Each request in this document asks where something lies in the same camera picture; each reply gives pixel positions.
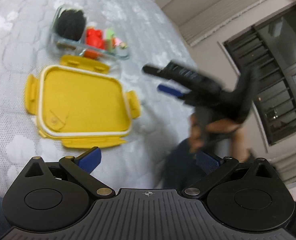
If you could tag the yellow container lid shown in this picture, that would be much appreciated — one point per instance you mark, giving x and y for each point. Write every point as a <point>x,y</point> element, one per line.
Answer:
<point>80,104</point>

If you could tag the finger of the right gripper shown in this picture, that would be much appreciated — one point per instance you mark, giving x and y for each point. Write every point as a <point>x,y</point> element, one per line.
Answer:
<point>171,91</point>
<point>152,70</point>

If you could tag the red toy brick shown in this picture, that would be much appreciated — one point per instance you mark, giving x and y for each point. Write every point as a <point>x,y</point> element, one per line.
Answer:
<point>93,39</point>

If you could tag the beige curtain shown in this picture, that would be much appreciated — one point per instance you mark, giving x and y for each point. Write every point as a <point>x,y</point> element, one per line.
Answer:
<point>215,17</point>

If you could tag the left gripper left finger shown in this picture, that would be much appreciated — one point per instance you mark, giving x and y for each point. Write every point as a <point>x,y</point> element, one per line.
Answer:
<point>80,169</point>

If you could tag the green pink small toys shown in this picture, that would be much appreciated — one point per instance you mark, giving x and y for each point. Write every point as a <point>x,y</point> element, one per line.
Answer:
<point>111,41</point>

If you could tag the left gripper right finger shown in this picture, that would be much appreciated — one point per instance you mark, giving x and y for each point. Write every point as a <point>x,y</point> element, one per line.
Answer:
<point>216,170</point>

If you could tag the black fuzzy item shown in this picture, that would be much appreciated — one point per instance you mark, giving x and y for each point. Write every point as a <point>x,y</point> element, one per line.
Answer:
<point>71,24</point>

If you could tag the dark window with louvres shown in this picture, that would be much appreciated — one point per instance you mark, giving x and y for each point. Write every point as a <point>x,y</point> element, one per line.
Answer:
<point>270,47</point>

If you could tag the clear glass food container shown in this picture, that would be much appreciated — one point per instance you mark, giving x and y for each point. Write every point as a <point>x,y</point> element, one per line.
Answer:
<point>60,46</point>

